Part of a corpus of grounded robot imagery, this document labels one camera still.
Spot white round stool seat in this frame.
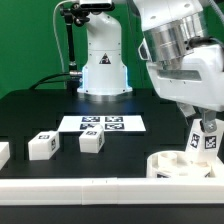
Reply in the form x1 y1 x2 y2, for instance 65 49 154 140
146 151 224 178

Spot black cables on table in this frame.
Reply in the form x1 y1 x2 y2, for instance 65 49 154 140
29 71 83 90

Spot white left fence wall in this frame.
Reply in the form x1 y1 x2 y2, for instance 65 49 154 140
0 142 10 170

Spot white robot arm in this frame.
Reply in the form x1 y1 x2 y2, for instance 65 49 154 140
79 0 224 133

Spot grey cable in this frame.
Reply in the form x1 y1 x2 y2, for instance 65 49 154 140
52 0 76 74

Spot white marker sheet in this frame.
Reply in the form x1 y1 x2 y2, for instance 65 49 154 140
58 115 146 132

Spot white front fence wall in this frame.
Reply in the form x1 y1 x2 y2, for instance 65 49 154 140
0 178 224 206

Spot white fence wall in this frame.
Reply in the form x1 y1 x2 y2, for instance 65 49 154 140
0 178 224 206
0 142 10 170

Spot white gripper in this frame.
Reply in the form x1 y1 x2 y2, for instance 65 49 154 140
138 40 224 133

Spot black camera stand pole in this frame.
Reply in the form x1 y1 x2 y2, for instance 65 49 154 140
60 3 90 71

